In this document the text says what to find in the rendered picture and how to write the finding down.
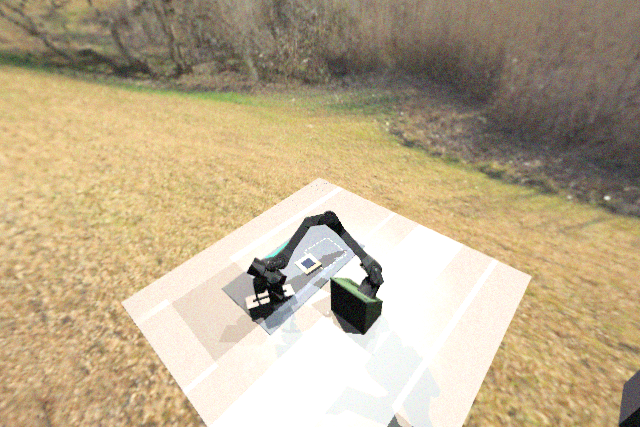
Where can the white square tile with blue center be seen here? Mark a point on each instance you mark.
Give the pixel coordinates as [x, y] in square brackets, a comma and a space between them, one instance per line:
[308, 263]

